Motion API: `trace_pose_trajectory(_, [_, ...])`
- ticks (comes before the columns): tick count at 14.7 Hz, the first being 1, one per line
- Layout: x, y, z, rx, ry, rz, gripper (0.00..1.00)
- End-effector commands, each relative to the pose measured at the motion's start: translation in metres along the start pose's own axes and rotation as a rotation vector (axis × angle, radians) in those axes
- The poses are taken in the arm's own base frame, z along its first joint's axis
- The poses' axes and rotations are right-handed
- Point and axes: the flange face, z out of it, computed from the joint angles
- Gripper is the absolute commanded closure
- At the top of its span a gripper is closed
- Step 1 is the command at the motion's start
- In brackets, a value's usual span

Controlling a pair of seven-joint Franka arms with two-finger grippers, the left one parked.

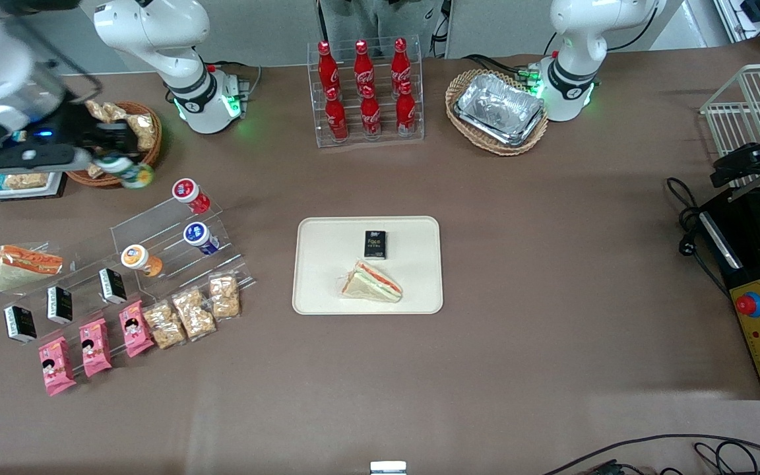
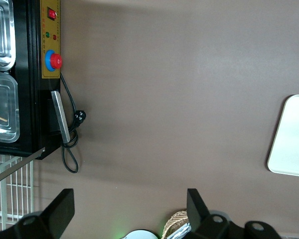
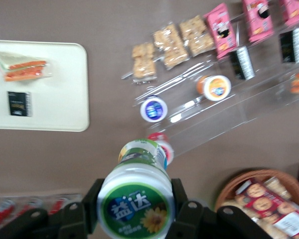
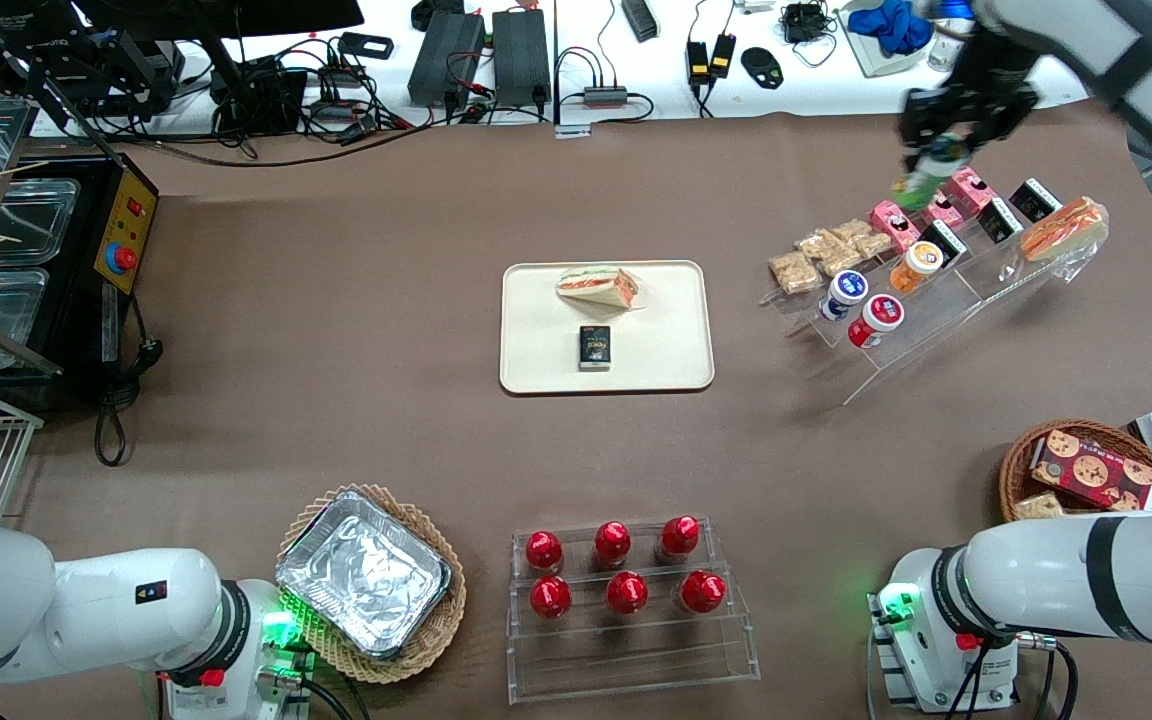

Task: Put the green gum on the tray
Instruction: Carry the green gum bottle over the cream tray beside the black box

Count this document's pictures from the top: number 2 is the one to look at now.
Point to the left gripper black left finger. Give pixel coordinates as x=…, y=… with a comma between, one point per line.
x=57, y=211

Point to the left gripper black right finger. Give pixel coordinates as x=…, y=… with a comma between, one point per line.
x=199, y=214

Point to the cream plastic serving tray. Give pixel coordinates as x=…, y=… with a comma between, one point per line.
x=292, y=139

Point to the wicker basket with foil trays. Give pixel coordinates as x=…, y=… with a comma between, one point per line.
x=174, y=219

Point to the black sealing machine yellow panel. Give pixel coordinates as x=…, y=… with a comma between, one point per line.
x=30, y=99

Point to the foil container in machine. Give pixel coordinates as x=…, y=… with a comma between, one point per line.
x=3, y=104
x=1, y=30

